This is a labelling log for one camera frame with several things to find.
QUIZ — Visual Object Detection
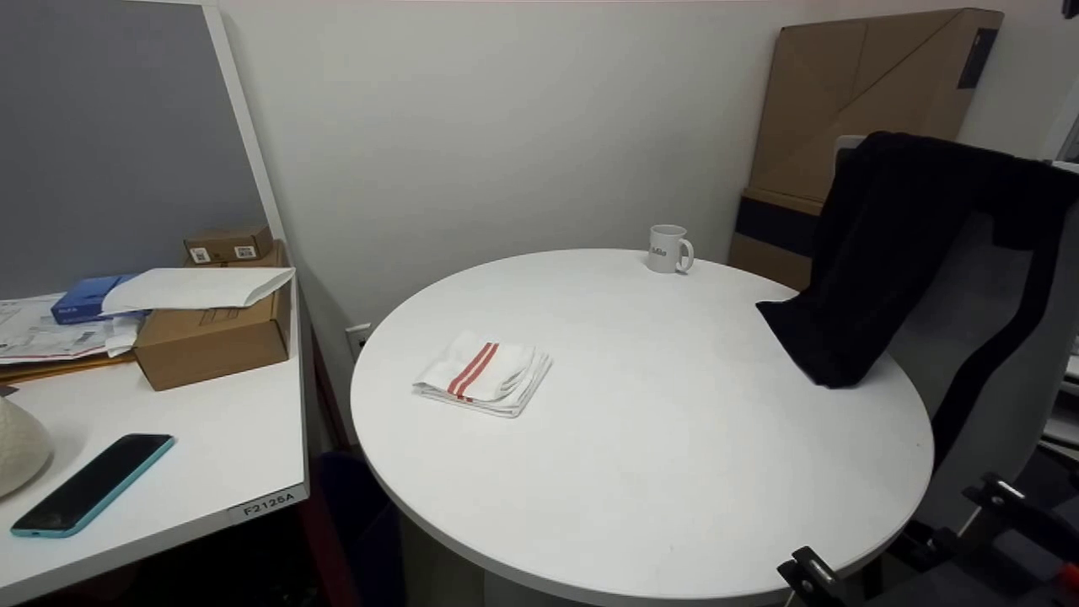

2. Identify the black t-shirt with Mila logo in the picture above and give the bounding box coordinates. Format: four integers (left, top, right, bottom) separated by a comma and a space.
752, 128, 1079, 465

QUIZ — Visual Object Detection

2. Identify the white towel with red stripes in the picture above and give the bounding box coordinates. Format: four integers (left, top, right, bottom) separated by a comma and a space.
412, 328, 555, 422

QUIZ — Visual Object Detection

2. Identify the white ceramic mug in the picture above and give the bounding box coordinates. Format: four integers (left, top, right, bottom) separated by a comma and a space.
645, 220, 697, 275

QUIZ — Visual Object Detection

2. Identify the small cardboard box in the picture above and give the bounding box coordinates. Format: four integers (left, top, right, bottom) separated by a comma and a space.
181, 222, 275, 271

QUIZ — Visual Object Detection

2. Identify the large cardboard box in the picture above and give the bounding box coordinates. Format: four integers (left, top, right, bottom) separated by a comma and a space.
132, 280, 295, 395

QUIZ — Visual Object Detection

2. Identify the white envelope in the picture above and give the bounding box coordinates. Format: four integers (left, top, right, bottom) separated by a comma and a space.
99, 264, 295, 319

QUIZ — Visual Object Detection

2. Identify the flat cardboard sheet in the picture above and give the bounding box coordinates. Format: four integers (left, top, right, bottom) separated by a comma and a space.
724, 6, 1009, 292

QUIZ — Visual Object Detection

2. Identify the blue packet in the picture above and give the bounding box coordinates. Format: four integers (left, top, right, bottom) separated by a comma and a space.
48, 271, 143, 329

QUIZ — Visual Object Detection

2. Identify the black smartphone with teal case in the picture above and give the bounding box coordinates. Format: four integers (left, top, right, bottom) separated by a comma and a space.
10, 430, 178, 542

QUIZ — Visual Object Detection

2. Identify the stack of printed papers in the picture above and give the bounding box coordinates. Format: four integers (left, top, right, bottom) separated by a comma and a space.
0, 292, 144, 372

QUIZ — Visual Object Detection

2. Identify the beige rounded object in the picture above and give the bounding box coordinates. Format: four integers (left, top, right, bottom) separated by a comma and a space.
0, 392, 58, 503

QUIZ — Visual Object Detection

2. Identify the grey partition with white frame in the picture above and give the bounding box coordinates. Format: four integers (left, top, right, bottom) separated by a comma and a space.
0, 0, 295, 311

